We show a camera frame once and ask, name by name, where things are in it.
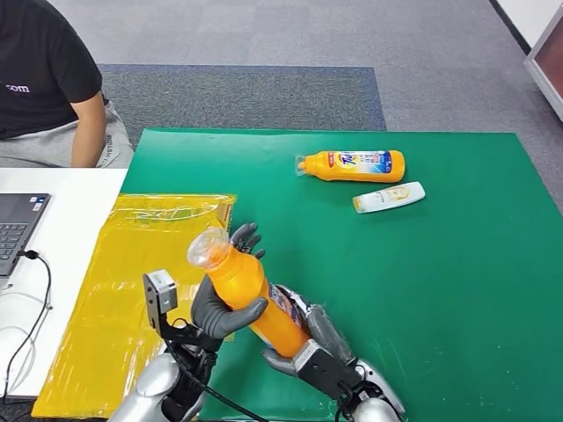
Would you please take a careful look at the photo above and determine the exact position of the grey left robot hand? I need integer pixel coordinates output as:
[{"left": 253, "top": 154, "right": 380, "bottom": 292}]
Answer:
[{"left": 190, "top": 222, "right": 269, "bottom": 341}]

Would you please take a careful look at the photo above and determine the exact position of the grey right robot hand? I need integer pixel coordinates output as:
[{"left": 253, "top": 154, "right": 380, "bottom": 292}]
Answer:
[{"left": 262, "top": 284, "right": 355, "bottom": 380}]

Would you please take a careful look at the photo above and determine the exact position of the orange bottle with clear cap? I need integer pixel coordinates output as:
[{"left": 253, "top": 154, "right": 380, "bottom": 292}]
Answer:
[{"left": 186, "top": 226, "right": 312, "bottom": 359}]

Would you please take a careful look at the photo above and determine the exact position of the white shampoo bottle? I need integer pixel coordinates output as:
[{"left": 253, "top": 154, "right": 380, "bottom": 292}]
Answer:
[{"left": 351, "top": 180, "right": 426, "bottom": 215}]

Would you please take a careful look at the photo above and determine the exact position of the orange bottle with blue label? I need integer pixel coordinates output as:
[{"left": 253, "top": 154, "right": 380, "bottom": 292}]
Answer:
[{"left": 295, "top": 149, "right": 406, "bottom": 185}]

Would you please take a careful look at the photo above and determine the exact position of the green table mat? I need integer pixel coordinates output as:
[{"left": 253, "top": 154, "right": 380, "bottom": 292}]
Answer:
[{"left": 121, "top": 127, "right": 563, "bottom": 422}]

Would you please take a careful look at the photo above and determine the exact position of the yellow plastic-wrapped cardboard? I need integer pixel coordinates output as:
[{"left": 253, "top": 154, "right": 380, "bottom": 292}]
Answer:
[{"left": 31, "top": 193, "right": 238, "bottom": 419}]

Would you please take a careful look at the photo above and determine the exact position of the grey laptop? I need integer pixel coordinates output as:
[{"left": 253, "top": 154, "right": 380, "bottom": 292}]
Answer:
[{"left": 0, "top": 193, "right": 52, "bottom": 277}]

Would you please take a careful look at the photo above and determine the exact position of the person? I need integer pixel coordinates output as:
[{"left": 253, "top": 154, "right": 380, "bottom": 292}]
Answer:
[{"left": 0, "top": 0, "right": 135, "bottom": 170}]

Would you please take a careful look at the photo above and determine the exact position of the white-framed panel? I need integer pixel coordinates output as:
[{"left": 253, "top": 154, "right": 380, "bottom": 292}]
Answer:
[{"left": 523, "top": 3, "right": 563, "bottom": 123}]

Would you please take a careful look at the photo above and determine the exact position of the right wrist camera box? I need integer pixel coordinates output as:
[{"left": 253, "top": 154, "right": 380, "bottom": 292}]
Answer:
[{"left": 293, "top": 338, "right": 363, "bottom": 402}]

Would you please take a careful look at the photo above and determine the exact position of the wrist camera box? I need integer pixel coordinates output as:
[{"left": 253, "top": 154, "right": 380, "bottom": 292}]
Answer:
[
  {"left": 293, "top": 338, "right": 363, "bottom": 402},
  {"left": 142, "top": 268, "right": 221, "bottom": 353}
]

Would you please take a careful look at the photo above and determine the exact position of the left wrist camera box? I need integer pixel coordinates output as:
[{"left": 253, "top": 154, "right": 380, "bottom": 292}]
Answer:
[{"left": 142, "top": 268, "right": 221, "bottom": 353}]

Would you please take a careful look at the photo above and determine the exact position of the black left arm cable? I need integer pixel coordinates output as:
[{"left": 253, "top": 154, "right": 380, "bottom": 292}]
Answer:
[{"left": 162, "top": 336, "right": 270, "bottom": 422}]

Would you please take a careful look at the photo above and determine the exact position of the black laptop cable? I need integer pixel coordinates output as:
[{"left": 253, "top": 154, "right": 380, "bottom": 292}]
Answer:
[{"left": 2, "top": 250, "right": 52, "bottom": 404}]

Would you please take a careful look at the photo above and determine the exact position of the white cable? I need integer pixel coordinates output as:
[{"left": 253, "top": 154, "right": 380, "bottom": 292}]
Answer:
[{"left": 0, "top": 286, "right": 54, "bottom": 392}]

